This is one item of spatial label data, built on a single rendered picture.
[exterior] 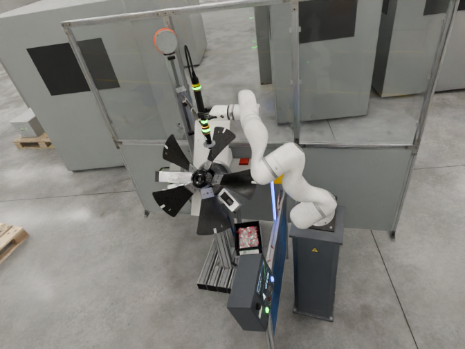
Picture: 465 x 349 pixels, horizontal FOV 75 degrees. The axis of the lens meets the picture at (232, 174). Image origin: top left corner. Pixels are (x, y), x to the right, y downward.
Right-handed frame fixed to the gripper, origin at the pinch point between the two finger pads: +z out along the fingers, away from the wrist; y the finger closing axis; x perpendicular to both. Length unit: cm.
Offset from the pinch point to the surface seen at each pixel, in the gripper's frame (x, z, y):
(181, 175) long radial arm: -52, 30, 8
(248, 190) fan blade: -48, -21, -7
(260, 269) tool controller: -41, -40, -65
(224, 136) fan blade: -24.6, -3.9, 15.9
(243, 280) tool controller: -41, -34, -71
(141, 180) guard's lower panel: -113, 118, 70
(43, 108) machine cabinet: -61, 272, 136
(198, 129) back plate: -33, 24, 39
